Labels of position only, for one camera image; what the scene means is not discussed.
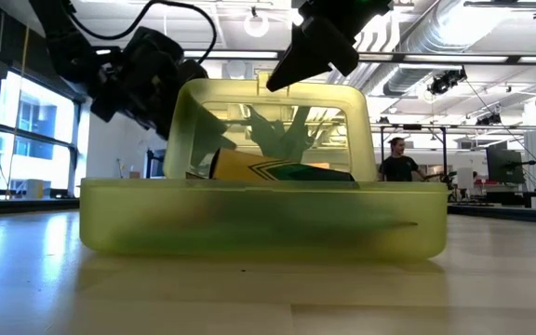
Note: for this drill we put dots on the black metal frame stand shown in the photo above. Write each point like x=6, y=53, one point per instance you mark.
x=444, y=149

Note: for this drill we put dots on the long ceiling light strip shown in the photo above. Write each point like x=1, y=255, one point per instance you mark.
x=454, y=58

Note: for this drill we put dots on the black computer monitor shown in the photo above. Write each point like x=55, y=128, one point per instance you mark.
x=505, y=165

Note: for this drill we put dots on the black background table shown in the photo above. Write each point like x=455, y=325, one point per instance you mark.
x=505, y=213

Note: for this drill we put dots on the silver ventilation duct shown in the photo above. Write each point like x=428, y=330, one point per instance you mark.
x=417, y=42

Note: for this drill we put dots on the person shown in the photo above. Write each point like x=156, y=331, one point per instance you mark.
x=398, y=170

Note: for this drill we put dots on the yellow and green crayon box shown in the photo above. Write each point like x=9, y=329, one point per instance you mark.
x=245, y=167

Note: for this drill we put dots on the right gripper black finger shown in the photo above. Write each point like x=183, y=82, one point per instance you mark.
x=314, y=51

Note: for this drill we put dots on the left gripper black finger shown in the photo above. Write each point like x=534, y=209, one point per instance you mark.
x=205, y=139

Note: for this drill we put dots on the black overhead camera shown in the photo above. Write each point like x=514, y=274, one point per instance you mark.
x=487, y=120
x=445, y=83

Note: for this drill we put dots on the yellow-green translucent pencil box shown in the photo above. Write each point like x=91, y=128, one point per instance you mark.
x=249, y=223

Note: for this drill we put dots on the large window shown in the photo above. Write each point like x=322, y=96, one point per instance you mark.
x=40, y=121

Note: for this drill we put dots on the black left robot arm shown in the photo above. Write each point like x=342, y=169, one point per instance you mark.
x=68, y=51

